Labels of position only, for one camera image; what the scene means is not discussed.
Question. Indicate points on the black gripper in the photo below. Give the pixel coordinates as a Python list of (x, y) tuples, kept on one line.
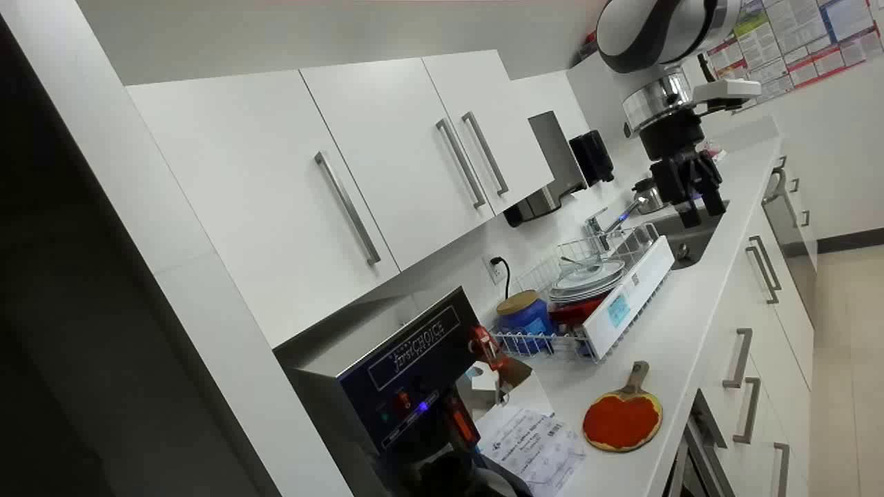
[(674, 140)]

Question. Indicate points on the narrow white cupboard door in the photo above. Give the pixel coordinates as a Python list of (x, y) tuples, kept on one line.
[(511, 119)]

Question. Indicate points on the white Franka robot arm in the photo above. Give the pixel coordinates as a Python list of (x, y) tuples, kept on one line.
[(645, 31)]

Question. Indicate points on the white dish rack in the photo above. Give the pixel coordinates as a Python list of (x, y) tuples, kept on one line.
[(636, 295)]

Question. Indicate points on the wide white cupboard door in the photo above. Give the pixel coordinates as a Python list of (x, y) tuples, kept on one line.
[(250, 184)]

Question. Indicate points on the steel sink basin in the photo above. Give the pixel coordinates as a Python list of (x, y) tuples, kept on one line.
[(692, 244)]

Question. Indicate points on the chrome sink faucet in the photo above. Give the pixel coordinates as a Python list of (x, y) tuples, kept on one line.
[(621, 223)]

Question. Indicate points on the stainless dishwasher front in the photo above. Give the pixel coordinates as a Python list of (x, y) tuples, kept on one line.
[(789, 251)]

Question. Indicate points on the black soap dispenser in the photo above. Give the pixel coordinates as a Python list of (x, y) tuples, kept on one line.
[(592, 155)]

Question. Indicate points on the stacked white plates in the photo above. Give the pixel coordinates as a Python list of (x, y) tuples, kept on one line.
[(585, 280)]

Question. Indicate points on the grey paper towel dispenser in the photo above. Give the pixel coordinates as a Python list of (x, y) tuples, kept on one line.
[(557, 153)]

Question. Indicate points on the white lower cabinet unit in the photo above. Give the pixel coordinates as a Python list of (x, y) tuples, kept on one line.
[(782, 368)]

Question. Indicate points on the blue jar with cork lid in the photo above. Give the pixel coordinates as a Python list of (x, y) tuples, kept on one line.
[(525, 320)]

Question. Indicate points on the red table tennis paddle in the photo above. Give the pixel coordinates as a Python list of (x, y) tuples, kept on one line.
[(623, 422)]

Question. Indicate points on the small red figurine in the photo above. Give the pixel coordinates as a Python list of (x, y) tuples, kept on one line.
[(485, 347)]

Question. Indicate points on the built-in black oven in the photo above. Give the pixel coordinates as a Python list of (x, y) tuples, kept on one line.
[(701, 456)]

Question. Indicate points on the small white box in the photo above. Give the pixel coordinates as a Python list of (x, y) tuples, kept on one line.
[(480, 384)]

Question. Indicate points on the printed paper sheet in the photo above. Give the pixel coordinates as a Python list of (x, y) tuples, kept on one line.
[(535, 445)]

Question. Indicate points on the steel black coffee machine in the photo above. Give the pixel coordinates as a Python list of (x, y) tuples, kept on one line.
[(387, 378)]

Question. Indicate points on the tall white cabinet panel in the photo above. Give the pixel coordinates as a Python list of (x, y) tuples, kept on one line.
[(140, 230)]

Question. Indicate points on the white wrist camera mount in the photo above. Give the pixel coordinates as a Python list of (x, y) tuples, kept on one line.
[(730, 89)]

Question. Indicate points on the wall notices with red border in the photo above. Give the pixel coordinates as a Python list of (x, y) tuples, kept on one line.
[(803, 37)]

